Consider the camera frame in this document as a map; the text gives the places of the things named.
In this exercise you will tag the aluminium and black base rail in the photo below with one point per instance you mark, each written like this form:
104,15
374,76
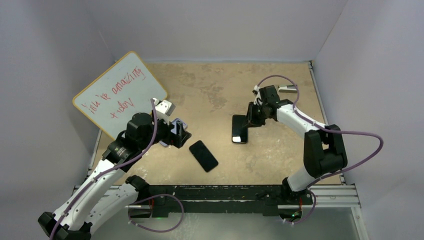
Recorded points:
266,200

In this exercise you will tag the whiteboard with red writing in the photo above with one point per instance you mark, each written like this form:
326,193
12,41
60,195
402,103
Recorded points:
123,90

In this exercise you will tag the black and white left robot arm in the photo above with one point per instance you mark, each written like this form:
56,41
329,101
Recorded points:
87,209

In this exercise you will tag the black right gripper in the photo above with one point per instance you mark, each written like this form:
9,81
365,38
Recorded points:
252,121

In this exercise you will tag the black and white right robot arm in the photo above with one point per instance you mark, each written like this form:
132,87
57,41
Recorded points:
323,146

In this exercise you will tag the small white and black stapler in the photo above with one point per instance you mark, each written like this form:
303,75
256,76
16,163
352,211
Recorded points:
287,89

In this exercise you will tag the black phone case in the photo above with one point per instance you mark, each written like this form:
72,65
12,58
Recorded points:
239,131

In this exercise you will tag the black smartphone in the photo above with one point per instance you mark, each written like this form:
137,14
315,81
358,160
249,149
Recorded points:
203,156

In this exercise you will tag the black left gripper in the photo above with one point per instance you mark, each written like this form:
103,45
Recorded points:
176,140

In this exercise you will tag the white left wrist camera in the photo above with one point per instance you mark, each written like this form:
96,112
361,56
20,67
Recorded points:
164,109

